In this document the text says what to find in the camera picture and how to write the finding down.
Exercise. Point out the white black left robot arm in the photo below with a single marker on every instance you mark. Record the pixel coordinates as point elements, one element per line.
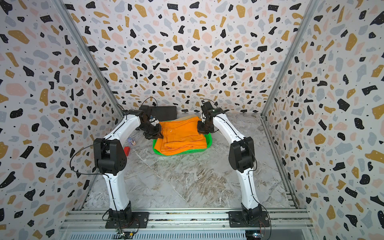
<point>111,158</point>

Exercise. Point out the aluminium corner post left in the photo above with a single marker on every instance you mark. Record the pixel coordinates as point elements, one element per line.
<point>71,26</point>

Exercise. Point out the black hard carry case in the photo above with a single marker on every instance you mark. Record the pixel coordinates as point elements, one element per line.
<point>162,113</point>

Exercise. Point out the red rectangular block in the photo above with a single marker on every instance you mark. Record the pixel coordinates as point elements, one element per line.
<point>127,151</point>

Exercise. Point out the aluminium corner post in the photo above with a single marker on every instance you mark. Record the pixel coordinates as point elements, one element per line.
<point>71,26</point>
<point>294,46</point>

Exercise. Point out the purple bunny toy figurine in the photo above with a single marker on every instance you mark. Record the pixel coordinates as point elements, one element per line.
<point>131,141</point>

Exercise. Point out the orange pants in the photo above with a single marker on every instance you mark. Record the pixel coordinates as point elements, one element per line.
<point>179,136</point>

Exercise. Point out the aluminium corner post right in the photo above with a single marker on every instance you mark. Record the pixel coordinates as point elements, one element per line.
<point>294,46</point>

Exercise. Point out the green plastic basket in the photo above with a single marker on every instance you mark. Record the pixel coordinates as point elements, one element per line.
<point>209,141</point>

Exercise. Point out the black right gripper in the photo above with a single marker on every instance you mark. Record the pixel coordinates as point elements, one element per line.
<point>200,130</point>

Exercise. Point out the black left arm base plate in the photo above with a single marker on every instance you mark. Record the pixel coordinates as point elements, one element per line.
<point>134,220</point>

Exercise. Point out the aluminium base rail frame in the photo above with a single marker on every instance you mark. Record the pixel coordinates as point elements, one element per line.
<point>188,224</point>

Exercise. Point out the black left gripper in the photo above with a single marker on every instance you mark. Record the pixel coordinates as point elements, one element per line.
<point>157,134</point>

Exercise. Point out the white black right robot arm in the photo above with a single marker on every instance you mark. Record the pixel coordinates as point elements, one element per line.
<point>242,157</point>

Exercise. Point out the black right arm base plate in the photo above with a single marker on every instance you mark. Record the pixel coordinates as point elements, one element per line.
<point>239,220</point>

